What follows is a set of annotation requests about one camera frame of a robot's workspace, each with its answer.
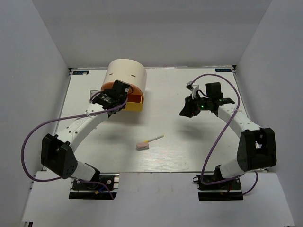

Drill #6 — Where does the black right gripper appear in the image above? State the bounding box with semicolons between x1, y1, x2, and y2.
180;92;212;118

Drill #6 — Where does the yellow drawer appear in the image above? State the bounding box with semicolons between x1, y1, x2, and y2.
124;94;144;112

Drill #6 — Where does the orange top drawer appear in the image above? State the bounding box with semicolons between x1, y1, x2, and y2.
101;81;143;96

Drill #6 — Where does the white marker yellow cap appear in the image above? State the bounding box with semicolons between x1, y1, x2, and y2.
147;134;164;143

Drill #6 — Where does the pink correction tape dispenser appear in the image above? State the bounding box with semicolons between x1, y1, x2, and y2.
136;141;149;150

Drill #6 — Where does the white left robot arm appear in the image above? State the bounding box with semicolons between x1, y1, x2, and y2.
41;80;134;189

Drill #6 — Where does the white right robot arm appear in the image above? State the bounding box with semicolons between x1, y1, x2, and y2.
179;82;277;189

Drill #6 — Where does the cream cylindrical drawer organizer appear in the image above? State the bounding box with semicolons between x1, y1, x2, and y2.
103;59;147;94

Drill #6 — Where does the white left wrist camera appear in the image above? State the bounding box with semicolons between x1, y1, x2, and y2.
89;90;100;103

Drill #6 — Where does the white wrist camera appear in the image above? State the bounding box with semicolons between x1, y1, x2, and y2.
186;81;199;99
89;90;100;103

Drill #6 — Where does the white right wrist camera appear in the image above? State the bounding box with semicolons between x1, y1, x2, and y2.
186;81;199;99

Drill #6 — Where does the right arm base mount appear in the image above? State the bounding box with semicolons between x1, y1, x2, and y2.
193;175;243;201

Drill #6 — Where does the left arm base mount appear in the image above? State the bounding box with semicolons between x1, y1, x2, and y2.
69;173;120;200

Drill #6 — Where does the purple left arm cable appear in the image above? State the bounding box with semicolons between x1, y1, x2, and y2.
23;88;130;200

